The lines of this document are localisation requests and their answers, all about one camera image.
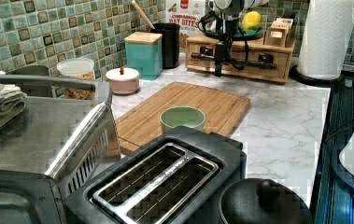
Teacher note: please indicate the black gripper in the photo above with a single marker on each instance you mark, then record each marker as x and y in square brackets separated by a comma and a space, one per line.
[224, 28]

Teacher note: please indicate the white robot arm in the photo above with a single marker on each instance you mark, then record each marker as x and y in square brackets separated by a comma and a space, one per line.
[229, 12]

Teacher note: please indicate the wooden countertop drawer box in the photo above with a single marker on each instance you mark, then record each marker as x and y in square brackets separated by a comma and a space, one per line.
[281, 57]

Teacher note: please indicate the teal fruit plate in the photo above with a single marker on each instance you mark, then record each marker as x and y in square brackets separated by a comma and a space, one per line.
[248, 35]

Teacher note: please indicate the yellow toy lemon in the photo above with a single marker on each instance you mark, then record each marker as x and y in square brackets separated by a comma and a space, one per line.
[251, 21]

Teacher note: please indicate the oat bites cereal box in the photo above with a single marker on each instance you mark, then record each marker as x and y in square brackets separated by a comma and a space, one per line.
[185, 13]

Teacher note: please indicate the black utensil holder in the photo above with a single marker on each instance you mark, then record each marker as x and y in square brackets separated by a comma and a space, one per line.
[170, 43]

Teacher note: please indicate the small wooden box organizer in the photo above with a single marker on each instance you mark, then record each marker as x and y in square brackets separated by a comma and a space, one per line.
[280, 33]

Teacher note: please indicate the bamboo cutting board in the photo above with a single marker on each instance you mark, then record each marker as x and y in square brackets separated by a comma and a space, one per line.
[223, 111]

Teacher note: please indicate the teal canister with wooden lid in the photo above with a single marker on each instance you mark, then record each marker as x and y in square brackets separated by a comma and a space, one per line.
[144, 53]

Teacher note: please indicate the black paper towel holder base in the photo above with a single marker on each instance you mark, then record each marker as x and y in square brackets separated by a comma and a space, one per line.
[310, 81]

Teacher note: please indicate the green ceramic bowl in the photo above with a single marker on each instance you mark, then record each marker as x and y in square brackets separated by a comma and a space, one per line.
[186, 116]

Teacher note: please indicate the pink dish with white lid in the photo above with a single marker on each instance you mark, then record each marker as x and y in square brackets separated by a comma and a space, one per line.
[123, 80]

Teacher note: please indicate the white paper towel roll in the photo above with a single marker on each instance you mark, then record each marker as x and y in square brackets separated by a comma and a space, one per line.
[327, 31]

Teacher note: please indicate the black two-slot toaster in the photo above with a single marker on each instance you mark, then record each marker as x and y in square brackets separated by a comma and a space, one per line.
[177, 178]

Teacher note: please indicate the clear plastic snack container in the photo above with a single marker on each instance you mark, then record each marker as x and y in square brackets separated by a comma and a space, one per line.
[80, 68]

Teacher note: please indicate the black pot lid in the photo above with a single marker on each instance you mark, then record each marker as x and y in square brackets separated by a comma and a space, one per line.
[262, 201]

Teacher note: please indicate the stainless toaster oven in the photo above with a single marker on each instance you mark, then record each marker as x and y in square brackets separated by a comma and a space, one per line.
[51, 145]

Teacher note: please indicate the black drawer handle bar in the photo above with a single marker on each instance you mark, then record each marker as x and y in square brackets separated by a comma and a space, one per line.
[265, 62]

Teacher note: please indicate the wooden spoon handle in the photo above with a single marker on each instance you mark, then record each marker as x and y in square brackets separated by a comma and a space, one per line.
[142, 14]

